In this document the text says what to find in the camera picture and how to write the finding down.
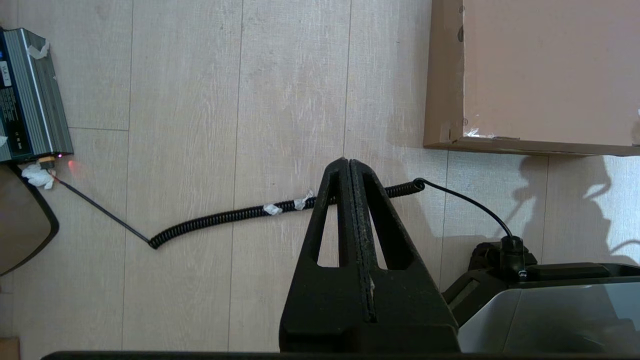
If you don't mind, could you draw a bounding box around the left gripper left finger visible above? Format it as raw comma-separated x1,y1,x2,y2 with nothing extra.
279,158,373,353

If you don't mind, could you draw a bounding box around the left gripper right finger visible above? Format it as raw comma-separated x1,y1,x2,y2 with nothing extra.
350,159,461,353

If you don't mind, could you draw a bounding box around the brown cardboard shoe box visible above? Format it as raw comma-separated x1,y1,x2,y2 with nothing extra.
424,0,640,157

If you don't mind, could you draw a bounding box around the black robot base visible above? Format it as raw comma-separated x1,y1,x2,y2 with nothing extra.
442,242,640,353

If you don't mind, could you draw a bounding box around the brown rounded seat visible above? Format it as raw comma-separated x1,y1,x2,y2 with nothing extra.
0,165,60,277

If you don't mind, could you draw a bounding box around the grey metal power device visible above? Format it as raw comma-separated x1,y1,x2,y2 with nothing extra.
0,27,75,165

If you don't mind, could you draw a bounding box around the black base power cable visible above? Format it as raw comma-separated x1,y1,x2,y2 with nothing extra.
415,178,527,278

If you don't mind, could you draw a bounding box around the black corrugated cable conduit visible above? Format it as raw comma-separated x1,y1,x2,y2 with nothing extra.
149,179,426,250

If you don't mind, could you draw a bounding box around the thin black device cable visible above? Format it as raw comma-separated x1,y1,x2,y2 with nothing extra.
52,175,152,244

